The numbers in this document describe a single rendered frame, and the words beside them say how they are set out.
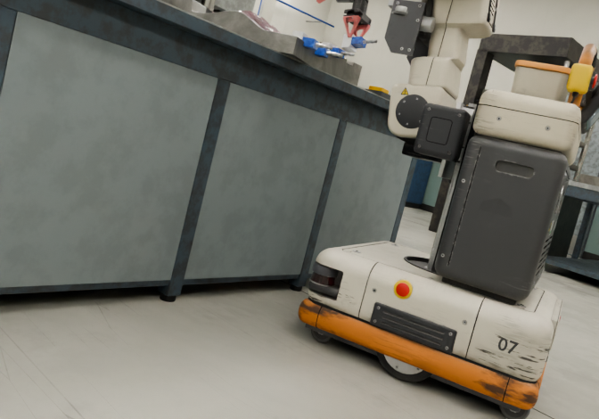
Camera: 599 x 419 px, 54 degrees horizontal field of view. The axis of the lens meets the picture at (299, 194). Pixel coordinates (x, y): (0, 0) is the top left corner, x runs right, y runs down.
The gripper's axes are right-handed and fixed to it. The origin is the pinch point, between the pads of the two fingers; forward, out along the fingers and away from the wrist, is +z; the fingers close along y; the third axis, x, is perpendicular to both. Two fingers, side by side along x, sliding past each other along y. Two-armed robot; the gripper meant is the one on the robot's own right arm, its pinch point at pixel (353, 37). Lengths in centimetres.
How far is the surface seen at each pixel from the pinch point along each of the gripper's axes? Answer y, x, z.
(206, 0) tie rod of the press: 11, -72, -17
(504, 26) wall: -636, -179, -310
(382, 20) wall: -664, -403, -351
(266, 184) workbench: 24, -5, 62
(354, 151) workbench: -19.5, -2.2, 38.1
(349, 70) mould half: -2.0, 0.0, 11.9
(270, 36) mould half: 47, 2, 20
